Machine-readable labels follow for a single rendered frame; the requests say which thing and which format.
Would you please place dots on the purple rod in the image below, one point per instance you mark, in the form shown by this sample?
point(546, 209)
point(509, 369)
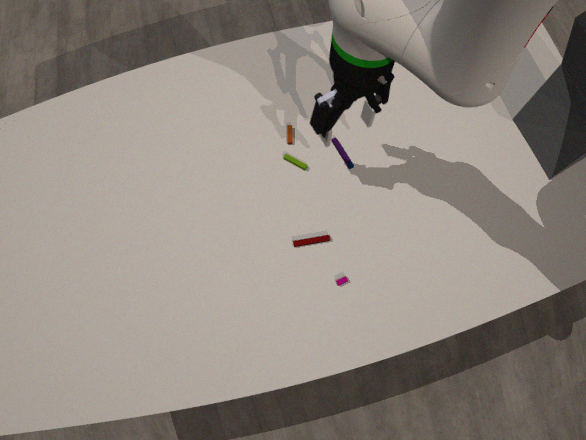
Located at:
point(341, 150)

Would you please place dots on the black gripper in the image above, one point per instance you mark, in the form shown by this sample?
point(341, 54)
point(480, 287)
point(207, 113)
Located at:
point(341, 98)

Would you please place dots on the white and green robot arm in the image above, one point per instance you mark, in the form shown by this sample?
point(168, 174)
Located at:
point(464, 50)

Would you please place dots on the dark red rod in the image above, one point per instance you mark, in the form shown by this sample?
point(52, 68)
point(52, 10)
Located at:
point(311, 240)

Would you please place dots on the lime green rod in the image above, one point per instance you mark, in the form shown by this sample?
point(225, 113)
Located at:
point(295, 162)

